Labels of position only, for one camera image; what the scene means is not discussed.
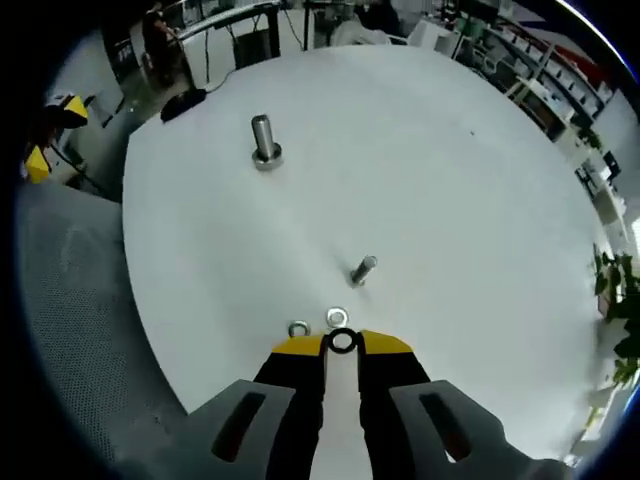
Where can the small silver washer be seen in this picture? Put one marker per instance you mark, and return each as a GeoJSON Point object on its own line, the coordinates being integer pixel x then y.
{"type": "Point", "coordinates": [330, 316]}
{"type": "Point", "coordinates": [291, 329]}

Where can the small silver threaded stud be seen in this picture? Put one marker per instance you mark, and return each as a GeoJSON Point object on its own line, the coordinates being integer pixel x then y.
{"type": "Point", "coordinates": [365, 267]}

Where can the large silver threaded stud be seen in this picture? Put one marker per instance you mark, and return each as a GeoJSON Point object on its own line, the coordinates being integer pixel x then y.
{"type": "Point", "coordinates": [262, 135]}

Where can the black computer mouse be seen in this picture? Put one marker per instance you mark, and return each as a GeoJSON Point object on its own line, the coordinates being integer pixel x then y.
{"type": "Point", "coordinates": [182, 106]}

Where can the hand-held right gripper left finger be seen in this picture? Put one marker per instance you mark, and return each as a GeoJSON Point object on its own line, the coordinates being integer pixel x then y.
{"type": "Point", "coordinates": [250, 430]}

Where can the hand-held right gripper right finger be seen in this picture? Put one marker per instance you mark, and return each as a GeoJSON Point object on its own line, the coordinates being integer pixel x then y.
{"type": "Point", "coordinates": [440, 430]}

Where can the grey mesh office chair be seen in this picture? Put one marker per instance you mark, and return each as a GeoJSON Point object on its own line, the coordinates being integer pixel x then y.
{"type": "Point", "coordinates": [75, 300]}

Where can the storage shelving with white bins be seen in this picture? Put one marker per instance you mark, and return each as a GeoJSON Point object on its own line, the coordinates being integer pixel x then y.
{"type": "Point", "coordinates": [555, 70]}

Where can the potted green plant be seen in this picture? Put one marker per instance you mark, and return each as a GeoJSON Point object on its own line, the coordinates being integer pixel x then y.
{"type": "Point", "coordinates": [620, 310]}

